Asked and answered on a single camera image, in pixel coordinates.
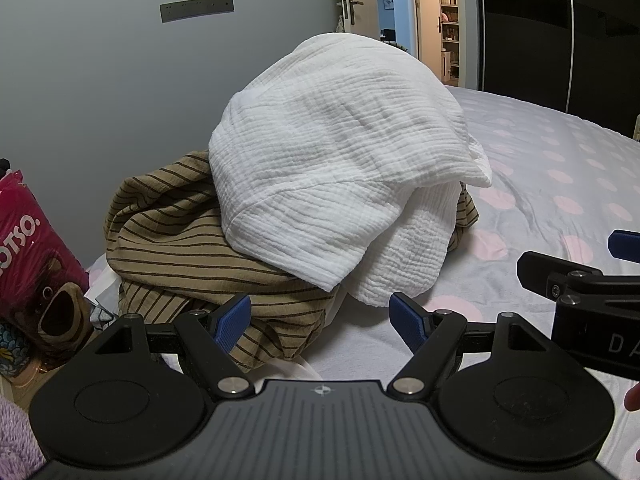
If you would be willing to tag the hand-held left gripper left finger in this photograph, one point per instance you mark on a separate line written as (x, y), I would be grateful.
(232, 322)

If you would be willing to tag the purple fluffy rug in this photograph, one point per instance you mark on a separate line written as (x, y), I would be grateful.
(17, 435)

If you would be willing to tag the white shelf unit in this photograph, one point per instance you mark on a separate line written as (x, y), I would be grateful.
(449, 25)

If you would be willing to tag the person's right hand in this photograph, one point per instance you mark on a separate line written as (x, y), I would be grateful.
(635, 400)

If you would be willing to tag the white crinkle shirt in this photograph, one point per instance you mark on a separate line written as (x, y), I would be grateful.
(340, 135)

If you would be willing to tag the pink bear print bag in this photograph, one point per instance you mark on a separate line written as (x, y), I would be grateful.
(30, 240)

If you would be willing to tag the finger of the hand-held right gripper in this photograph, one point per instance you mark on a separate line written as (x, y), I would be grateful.
(625, 245)
(535, 263)

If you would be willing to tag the brown striped garment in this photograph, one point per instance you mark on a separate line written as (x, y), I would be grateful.
(175, 260)

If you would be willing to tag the grey patterned cloth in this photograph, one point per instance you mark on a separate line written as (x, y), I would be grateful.
(102, 317)

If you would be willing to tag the grey wall plate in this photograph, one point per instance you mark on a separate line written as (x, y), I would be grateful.
(197, 8)

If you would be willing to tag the white thin garment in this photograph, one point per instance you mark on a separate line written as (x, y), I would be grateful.
(102, 285)

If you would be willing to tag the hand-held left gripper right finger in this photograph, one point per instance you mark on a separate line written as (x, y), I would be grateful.
(407, 320)

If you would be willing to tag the black wardrobe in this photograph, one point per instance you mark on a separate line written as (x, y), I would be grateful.
(525, 35)

